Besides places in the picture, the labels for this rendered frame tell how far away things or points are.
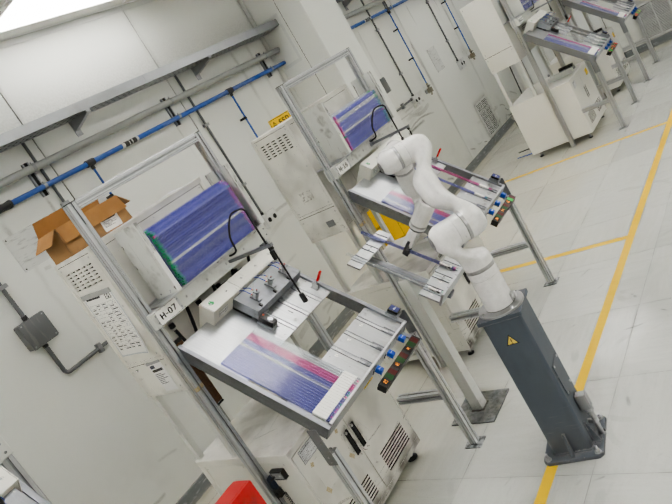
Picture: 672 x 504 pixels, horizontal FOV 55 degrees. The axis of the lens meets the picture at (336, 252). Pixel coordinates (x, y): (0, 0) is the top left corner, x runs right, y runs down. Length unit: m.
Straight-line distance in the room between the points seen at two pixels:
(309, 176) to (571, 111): 3.71
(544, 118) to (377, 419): 4.49
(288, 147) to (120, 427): 1.94
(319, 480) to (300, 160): 1.79
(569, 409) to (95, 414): 2.64
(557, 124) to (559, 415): 4.54
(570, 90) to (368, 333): 4.47
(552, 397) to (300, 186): 1.90
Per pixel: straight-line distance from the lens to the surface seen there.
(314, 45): 5.76
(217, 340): 2.75
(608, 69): 8.25
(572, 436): 2.89
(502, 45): 6.88
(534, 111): 6.98
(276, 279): 2.95
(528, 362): 2.68
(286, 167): 3.84
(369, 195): 3.68
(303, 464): 2.81
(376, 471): 3.14
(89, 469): 4.12
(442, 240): 2.46
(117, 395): 4.21
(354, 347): 2.77
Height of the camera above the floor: 1.79
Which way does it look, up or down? 13 degrees down
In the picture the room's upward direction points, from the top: 31 degrees counter-clockwise
